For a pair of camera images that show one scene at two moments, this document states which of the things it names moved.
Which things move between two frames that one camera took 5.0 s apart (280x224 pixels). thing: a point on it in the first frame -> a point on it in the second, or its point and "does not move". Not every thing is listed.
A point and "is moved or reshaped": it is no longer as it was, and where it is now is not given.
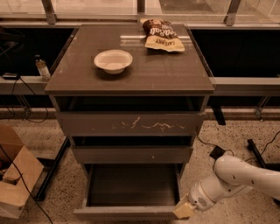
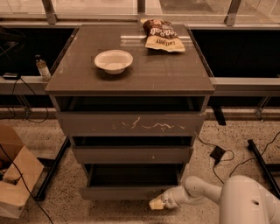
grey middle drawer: x=133 y=154 does not move
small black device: x=8 y=75 does not move
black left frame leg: x=51 y=164 does not move
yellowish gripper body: x=199 y=196 -> x=169 y=199
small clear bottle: x=43 y=69 does not move
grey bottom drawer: x=130 y=191 is moved or reshaped
